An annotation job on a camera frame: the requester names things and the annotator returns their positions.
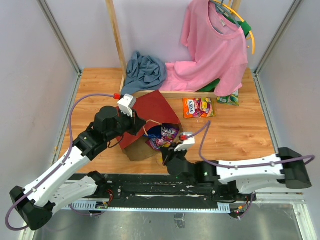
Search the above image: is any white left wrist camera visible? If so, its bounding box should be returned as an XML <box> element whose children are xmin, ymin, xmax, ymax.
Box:
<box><xmin>113</xmin><ymin>93</ymin><xmax>137</xmax><ymax>118</ymax></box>

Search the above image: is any purple Fox's candy bag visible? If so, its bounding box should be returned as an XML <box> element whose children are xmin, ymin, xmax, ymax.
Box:
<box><xmin>146</xmin><ymin>123</ymin><xmax>180</xmax><ymax>151</ymax></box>

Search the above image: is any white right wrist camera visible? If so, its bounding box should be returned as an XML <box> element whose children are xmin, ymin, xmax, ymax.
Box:
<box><xmin>174</xmin><ymin>132</ymin><xmax>196</xmax><ymax>152</ymax></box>

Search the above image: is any crumpled blue cloth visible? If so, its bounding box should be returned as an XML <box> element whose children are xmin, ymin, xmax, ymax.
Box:
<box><xmin>121</xmin><ymin>51</ymin><xmax>168</xmax><ymax>95</ymax></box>

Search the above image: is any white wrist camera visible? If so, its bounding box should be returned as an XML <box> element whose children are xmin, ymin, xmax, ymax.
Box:
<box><xmin>113</xmin><ymin>93</ymin><xmax>137</xmax><ymax>118</ymax></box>
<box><xmin>174</xmin><ymin>132</ymin><xmax>196</xmax><ymax>152</ymax></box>

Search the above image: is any blue snack bag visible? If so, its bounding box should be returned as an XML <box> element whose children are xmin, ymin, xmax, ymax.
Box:
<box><xmin>144</xmin><ymin>124</ymin><xmax>163</xmax><ymax>139</ymax></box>

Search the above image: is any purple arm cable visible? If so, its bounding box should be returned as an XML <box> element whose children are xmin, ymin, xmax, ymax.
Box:
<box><xmin>189</xmin><ymin>120</ymin><xmax>316</xmax><ymax>221</ymax></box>
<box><xmin>4</xmin><ymin>92</ymin><xmax>118</xmax><ymax>231</ymax></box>

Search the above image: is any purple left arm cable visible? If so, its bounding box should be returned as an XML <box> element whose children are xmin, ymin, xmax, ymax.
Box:
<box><xmin>4</xmin><ymin>92</ymin><xmax>118</xmax><ymax>231</ymax></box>

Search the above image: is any grey clothes hanger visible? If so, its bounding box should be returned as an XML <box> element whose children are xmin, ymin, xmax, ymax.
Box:
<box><xmin>208</xmin><ymin>0</ymin><xmax>241</xmax><ymax>35</ymax></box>

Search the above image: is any red brown paper bag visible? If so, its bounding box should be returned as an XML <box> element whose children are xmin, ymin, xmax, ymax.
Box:
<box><xmin>117</xmin><ymin>90</ymin><xmax>183</xmax><ymax>162</ymax></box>

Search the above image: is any orange Fox's candy bag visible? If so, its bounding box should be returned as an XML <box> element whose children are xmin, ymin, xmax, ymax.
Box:
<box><xmin>182</xmin><ymin>97</ymin><xmax>216</xmax><ymax>119</ymax></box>

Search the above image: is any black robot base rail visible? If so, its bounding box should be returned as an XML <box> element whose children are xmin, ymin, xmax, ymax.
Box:
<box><xmin>69</xmin><ymin>172</ymin><xmax>258</xmax><ymax>210</ymax></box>

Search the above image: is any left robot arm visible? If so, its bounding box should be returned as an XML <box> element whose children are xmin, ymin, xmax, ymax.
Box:
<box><xmin>9</xmin><ymin>106</ymin><xmax>147</xmax><ymax>231</ymax></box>

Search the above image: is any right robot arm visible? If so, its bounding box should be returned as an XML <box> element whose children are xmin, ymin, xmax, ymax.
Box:
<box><xmin>160</xmin><ymin>143</ymin><xmax>315</xmax><ymax>200</ymax></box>

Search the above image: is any yellow clothes hanger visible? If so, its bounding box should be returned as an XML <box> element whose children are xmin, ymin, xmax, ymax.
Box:
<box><xmin>214</xmin><ymin>0</ymin><xmax>256</xmax><ymax>55</ymax></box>

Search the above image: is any pink t-shirt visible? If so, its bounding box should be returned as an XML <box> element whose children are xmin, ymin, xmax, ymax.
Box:
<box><xmin>160</xmin><ymin>0</ymin><xmax>248</xmax><ymax>97</ymax></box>

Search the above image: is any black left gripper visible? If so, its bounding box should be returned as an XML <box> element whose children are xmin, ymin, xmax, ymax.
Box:
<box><xmin>105</xmin><ymin>107</ymin><xmax>147</xmax><ymax>142</ymax></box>

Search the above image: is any green snack bag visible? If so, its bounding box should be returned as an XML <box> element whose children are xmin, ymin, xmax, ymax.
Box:
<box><xmin>216</xmin><ymin>90</ymin><xmax>239</xmax><ymax>106</ymax></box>

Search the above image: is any wooden clothes rack frame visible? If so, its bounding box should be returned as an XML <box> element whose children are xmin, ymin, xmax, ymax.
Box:
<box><xmin>105</xmin><ymin>0</ymin><xmax>242</xmax><ymax>99</ymax></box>

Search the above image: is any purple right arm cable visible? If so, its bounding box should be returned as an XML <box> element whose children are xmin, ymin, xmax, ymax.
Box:
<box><xmin>189</xmin><ymin>120</ymin><xmax>316</xmax><ymax>221</ymax></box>

